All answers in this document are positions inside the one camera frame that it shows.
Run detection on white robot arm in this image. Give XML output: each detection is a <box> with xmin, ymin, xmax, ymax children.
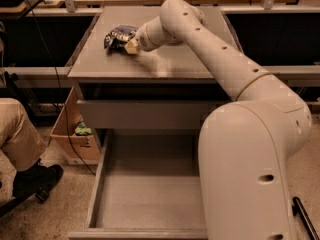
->
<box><xmin>126</xmin><ymin>0</ymin><xmax>312</xmax><ymax>240</ymax></box>

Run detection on grey drawer cabinet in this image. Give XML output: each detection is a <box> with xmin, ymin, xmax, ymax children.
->
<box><xmin>67</xmin><ymin>6</ymin><xmax>253</xmax><ymax>240</ymax></box>

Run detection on closed grey top drawer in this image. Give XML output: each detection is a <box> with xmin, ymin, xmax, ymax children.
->
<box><xmin>77</xmin><ymin>100</ymin><xmax>218</xmax><ymax>130</ymax></box>

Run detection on open grey middle drawer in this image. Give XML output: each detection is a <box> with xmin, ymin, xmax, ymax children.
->
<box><xmin>68</xmin><ymin>131</ymin><xmax>207</xmax><ymax>240</ymax></box>

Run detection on green toy in box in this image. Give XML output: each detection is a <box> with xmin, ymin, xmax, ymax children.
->
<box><xmin>75</xmin><ymin>122</ymin><xmax>93</xmax><ymax>136</ymax></box>

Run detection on cardboard box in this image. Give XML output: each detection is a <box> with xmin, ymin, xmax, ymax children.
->
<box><xmin>50</xmin><ymin>88</ymin><xmax>101</xmax><ymax>165</ymax></box>

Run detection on person leg beige trousers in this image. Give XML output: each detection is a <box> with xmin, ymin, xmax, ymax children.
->
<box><xmin>0</xmin><ymin>98</ymin><xmax>46</xmax><ymax>171</ymax></box>

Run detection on black shoe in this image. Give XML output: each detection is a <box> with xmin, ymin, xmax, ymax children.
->
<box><xmin>12</xmin><ymin>164</ymin><xmax>63</xmax><ymax>197</ymax></box>

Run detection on black office chair base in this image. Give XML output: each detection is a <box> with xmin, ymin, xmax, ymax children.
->
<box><xmin>0</xmin><ymin>185</ymin><xmax>51</xmax><ymax>218</ymax></box>

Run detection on black wheeled stand leg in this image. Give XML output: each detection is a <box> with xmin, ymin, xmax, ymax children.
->
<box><xmin>292</xmin><ymin>197</ymin><xmax>320</xmax><ymax>240</ymax></box>

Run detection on black cable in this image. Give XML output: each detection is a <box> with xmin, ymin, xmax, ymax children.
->
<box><xmin>14</xmin><ymin>0</ymin><xmax>97</xmax><ymax>176</ymax></box>

